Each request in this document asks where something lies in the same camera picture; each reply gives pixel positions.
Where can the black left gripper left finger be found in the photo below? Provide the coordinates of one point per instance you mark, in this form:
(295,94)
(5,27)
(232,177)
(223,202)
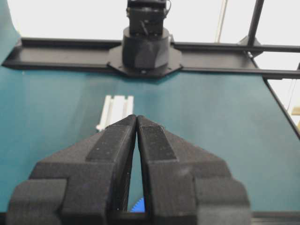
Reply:
(79,185)

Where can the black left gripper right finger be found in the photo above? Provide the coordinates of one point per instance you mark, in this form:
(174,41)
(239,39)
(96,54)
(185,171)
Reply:
(184,184)

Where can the large blue plastic gear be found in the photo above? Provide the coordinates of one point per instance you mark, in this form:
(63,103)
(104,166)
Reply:
(139,206)

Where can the silver aluminium extrusion rail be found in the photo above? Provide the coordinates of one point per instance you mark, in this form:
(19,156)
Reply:
(115,108)

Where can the black aluminium frame rail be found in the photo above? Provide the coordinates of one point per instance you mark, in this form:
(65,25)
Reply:
(105,56)

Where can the black upright frame post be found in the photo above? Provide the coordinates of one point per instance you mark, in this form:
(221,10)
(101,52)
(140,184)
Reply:
(250,40)

